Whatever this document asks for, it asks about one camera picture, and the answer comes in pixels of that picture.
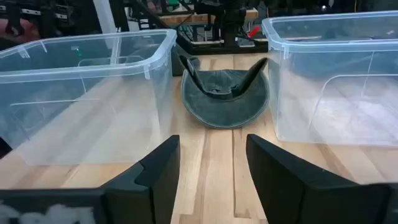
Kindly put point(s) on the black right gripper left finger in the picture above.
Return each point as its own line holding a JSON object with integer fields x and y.
{"x": 155, "y": 186}

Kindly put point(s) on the black equipment rack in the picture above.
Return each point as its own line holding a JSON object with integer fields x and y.
{"x": 46, "y": 15}

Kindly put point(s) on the clear plastic storage bin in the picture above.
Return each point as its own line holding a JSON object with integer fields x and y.
{"x": 93, "y": 71}
{"x": 326, "y": 46}

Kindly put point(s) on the white post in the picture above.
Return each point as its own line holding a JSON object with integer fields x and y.
{"x": 104, "y": 15}

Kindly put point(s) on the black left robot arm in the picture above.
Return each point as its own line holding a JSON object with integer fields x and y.
{"x": 230, "y": 21}

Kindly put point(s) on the black metal table frame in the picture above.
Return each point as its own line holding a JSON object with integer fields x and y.
{"x": 217, "y": 49}

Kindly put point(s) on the wooden workbench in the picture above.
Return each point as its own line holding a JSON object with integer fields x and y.
{"x": 186, "y": 18}

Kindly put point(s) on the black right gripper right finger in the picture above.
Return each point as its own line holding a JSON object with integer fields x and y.
{"x": 295, "y": 193}

